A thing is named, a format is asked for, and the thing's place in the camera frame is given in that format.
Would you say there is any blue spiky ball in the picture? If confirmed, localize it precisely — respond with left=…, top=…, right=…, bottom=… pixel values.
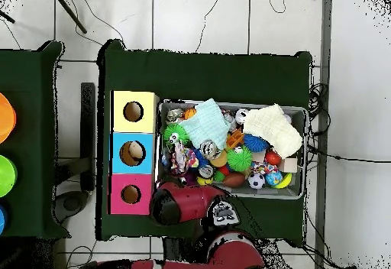
left=243, top=133, right=271, bottom=153

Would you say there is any silver drink can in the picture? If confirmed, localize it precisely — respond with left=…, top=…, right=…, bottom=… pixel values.
left=199, top=139, right=219, bottom=160

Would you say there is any clear mesh bin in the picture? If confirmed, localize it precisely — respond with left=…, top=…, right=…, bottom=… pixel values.
left=153, top=98, right=309, bottom=200

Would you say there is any green bowl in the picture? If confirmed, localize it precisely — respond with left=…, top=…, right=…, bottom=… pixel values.
left=0, top=154, right=18, bottom=198

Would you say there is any wooden box with three holes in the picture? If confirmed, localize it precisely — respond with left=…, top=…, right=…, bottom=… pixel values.
left=108, top=89, right=160, bottom=216

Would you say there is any black cable bundle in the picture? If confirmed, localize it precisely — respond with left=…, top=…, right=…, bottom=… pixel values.
left=308, top=82, right=331, bottom=137

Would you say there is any purple spiky ball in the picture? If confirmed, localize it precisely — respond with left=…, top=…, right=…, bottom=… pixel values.
left=182, top=171, right=199, bottom=186

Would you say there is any cream knitted cloth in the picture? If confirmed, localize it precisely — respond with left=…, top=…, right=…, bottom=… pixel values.
left=242, top=102, right=304, bottom=160

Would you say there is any small brown football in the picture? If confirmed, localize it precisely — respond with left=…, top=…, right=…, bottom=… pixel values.
left=221, top=171, right=247, bottom=189

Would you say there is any blue bowl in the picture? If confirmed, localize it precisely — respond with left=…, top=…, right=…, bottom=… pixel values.
left=0, top=204, right=8, bottom=235

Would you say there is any black floor cable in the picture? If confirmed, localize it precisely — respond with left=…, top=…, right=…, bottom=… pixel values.
left=306, top=144, right=391, bottom=164

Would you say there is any orange bowl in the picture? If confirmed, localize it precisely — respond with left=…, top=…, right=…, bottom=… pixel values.
left=0, top=92, right=18, bottom=144

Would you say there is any green spiky googly-eyed ball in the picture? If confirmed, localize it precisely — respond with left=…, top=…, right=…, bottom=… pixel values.
left=226, top=144, right=254, bottom=173
left=163, top=122, right=191, bottom=146

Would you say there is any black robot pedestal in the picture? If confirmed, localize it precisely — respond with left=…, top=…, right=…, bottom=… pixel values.
left=163, top=237, right=208, bottom=264

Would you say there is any black upright stand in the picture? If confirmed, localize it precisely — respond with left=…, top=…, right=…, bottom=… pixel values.
left=79, top=82, right=96, bottom=192

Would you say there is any dark green side tablecloth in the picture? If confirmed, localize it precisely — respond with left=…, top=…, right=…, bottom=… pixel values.
left=0, top=40, right=71, bottom=240

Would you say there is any small soccer ball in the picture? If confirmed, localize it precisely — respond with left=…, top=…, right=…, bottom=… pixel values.
left=247, top=171, right=266, bottom=190

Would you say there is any colourful dotted cloth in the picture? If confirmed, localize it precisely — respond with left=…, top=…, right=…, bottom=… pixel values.
left=169, top=141, right=199, bottom=175

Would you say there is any mint knitted cloth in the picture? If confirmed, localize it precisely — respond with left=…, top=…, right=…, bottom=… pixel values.
left=179, top=98, right=231, bottom=151

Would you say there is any grey round stand base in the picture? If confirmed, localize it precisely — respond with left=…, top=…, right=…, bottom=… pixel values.
left=53, top=190, right=90, bottom=225

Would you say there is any black tripod leg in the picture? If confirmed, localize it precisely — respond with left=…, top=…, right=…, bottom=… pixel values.
left=0, top=8, right=15, bottom=24
left=55, top=0, right=88, bottom=34

